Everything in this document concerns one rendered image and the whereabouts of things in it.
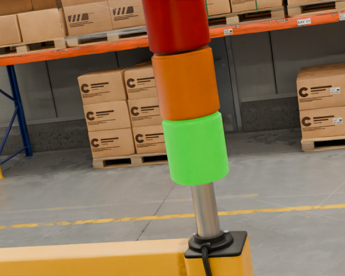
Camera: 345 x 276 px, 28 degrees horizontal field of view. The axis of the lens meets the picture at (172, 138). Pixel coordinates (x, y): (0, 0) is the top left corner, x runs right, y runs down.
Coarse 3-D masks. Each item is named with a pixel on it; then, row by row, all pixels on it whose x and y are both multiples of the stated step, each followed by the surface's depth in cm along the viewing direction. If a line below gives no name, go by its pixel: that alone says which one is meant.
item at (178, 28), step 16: (144, 0) 54; (160, 0) 53; (176, 0) 53; (192, 0) 53; (144, 16) 55; (160, 16) 53; (176, 16) 53; (192, 16) 53; (160, 32) 53; (176, 32) 53; (192, 32) 53; (208, 32) 55; (160, 48) 54; (176, 48) 53; (192, 48) 54
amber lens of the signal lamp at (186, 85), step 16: (208, 48) 55; (160, 64) 54; (176, 64) 54; (192, 64) 54; (208, 64) 55; (160, 80) 55; (176, 80) 54; (192, 80) 54; (208, 80) 55; (160, 96) 56; (176, 96) 54; (192, 96) 54; (208, 96) 55; (160, 112) 57; (176, 112) 55; (192, 112) 55; (208, 112) 55
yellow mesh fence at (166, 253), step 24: (144, 240) 63; (168, 240) 62; (240, 240) 59; (0, 264) 64; (24, 264) 63; (48, 264) 63; (72, 264) 62; (96, 264) 61; (120, 264) 61; (144, 264) 60; (168, 264) 60; (192, 264) 58; (216, 264) 58; (240, 264) 57
